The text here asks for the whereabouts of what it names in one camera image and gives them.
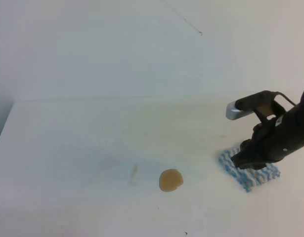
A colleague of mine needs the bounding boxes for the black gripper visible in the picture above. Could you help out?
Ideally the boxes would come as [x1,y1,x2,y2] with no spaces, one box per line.
[231,108,304,169]

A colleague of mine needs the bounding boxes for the blue white striped rag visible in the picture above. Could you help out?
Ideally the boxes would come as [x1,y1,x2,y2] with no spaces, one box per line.
[217,146,281,192]

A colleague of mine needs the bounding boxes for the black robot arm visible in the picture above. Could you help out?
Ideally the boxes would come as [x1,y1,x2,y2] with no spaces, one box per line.
[226,90,304,170]

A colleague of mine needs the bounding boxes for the brown coffee stain puddle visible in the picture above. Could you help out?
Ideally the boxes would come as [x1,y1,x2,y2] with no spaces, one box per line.
[159,169,184,192]

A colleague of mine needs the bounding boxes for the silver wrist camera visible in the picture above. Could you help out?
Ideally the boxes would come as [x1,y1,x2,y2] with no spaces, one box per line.
[225,101,253,120]

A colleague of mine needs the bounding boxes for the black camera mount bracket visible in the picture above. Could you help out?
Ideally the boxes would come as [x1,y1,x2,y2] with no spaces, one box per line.
[235,90,286,123]

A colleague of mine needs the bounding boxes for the black camera cable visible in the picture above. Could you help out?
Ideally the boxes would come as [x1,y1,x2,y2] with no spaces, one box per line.
[275,91,297,107]

